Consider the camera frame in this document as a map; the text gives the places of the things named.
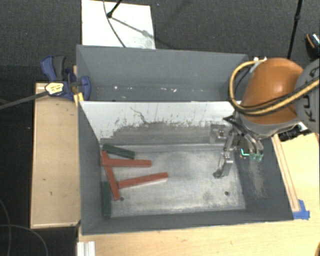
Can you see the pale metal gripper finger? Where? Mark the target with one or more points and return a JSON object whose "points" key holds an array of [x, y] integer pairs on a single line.
{"points": [[218, 133], [227, 162]]}

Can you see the grey metal bin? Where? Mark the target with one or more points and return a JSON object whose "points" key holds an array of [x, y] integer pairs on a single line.
{"points": [[175, 175]]}

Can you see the red-brown flat block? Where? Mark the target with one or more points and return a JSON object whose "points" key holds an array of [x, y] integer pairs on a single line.
{"points": [[142, 180], [130, 163], [111, 178]]}

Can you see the dark green flat block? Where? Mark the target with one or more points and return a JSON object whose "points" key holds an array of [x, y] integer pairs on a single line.
{"points": [[118, 151], [106, 200]]}

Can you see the pale wood flat board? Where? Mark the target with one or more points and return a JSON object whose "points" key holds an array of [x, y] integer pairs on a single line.
{"points": [[56, 160]]}

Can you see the black cylinder on white bracket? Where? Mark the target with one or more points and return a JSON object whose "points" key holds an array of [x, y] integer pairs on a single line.
{"points": [[290, 135]]}

